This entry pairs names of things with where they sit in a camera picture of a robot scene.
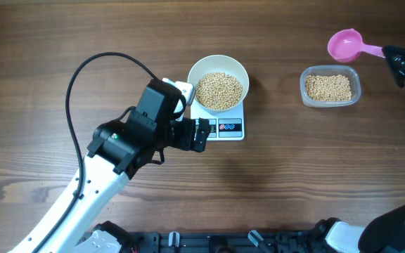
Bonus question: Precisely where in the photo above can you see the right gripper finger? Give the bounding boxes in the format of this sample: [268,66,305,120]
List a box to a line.
[381,44,405,66]
[386,58,405,88]

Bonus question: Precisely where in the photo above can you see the pink measuring scoop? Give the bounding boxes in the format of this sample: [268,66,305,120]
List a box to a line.
[327,29,385,63]

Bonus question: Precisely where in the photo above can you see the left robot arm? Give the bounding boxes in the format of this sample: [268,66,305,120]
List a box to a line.
[13,79,210,252]

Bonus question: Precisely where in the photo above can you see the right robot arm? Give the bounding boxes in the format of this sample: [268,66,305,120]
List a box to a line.
[305,46,405,252]

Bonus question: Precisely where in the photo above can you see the white digital kitchen scale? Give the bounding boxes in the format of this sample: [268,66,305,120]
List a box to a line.
[191,101,245,141]

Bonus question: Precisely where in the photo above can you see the soybeans in bowl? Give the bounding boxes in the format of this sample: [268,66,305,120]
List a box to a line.
[196,72,243,110]

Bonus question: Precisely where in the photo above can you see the white bowl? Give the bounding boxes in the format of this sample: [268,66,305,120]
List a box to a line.
[187,55,250,111]

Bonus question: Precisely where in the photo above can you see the yellow soybeans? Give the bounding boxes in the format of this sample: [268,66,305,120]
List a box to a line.
[305,74,352,102]

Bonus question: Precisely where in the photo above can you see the clear plastic container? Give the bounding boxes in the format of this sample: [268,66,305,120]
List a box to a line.
[300,65,361,108]

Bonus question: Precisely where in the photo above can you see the left black cable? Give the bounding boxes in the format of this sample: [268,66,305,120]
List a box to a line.
[30,51,160,253]

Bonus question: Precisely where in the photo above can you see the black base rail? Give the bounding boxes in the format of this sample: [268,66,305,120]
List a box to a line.
[118,231,334,253]

